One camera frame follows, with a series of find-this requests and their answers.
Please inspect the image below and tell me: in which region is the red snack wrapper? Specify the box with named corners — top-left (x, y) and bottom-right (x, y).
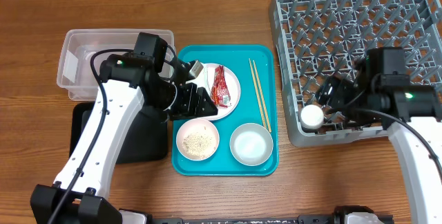
top-left (211, 65), bottom-right (231, 108)

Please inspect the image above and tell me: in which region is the white cup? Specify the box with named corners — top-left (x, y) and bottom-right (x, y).
top-left (299, 104), bottom-right (325, 130)

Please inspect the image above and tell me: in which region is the pink bowl with rice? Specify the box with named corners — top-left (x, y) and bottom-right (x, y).
top-left (175, 118), bottom-right (220, 161)

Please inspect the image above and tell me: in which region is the wooden chopstick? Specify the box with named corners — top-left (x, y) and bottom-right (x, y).
top-left (252, 60), bottom-right (272, 133)
top-left (249, 58), bottom-right (268, 130)

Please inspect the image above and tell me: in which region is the grey bowl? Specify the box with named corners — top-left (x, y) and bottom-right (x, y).
top-left (229, 123), bottom-right (273, 167)

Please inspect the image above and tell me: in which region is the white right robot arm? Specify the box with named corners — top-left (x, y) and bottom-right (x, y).
top-left (316, 73), bottom-right (441, 223)

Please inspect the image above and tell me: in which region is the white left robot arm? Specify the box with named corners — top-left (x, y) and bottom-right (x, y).
top-left (30, 49), bottom-right (218, 224)

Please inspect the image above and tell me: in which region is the black waste tray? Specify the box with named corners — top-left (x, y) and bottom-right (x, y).
top-left (69, 102), bottom-right (168, 164)

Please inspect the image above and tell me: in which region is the grey dishwasher rack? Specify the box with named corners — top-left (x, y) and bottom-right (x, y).
top-left (269, 0), bottom-right (441, 147)

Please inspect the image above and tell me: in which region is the teal plastic tray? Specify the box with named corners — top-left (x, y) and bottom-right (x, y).
top-left (171, 44), bottom-right (279, 176)

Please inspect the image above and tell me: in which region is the clear plastic bin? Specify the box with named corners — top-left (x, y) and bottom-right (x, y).
top-left (57, 28), bottom-right (175, 102)

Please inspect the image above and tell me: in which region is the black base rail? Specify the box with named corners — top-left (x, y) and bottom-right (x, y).
top-left (119, 205), bottom-right (394, 224)

